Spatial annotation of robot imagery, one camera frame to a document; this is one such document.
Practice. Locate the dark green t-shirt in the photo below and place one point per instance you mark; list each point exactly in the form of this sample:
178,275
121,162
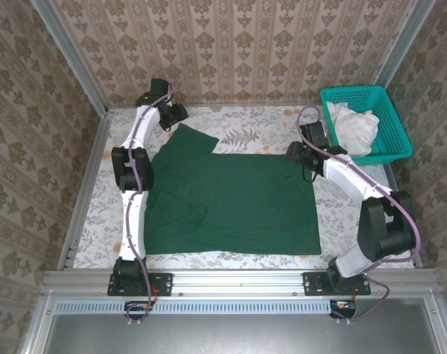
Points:
238,203

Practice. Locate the teal plastic basket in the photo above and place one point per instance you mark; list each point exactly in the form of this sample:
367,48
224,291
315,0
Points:
393,129

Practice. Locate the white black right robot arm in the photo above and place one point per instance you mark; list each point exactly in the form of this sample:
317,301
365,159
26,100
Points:
345,173

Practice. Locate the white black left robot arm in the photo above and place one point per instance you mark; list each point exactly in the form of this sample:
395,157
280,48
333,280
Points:
133,228

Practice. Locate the white crumpled t-shirt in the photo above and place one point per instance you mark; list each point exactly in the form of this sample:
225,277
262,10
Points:
356,127

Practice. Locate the floral patterned tablecloth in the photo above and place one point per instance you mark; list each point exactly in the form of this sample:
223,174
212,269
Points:
245,125

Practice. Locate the black base connector box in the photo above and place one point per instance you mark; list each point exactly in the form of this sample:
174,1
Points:
343,307
142,308

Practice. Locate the grey metal sheet panel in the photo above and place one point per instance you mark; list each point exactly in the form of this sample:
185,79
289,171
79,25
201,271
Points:
227,335

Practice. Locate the aluminium frame post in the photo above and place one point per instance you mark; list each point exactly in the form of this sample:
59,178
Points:
68,55
400,48

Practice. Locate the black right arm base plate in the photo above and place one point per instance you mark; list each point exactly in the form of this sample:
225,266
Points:
314,284

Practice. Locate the long aluminium base rail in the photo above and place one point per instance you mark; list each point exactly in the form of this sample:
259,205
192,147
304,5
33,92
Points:
238,282

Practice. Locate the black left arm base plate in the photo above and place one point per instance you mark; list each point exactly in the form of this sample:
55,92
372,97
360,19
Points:
161,284

